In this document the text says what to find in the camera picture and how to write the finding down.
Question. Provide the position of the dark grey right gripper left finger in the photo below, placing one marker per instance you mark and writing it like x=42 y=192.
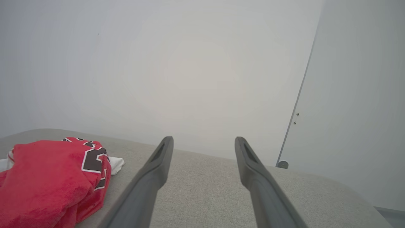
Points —
x=148 y=180

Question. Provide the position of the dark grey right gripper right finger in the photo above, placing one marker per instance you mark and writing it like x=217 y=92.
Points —
x=262 y=190

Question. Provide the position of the red and white basketball jersey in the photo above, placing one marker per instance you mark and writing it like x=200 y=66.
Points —
x=47 y=177

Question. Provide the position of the grey round door stopper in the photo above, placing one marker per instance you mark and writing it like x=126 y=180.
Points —
x=282 y=164

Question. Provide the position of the white door panel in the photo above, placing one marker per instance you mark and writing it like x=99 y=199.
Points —
x=357 y=110

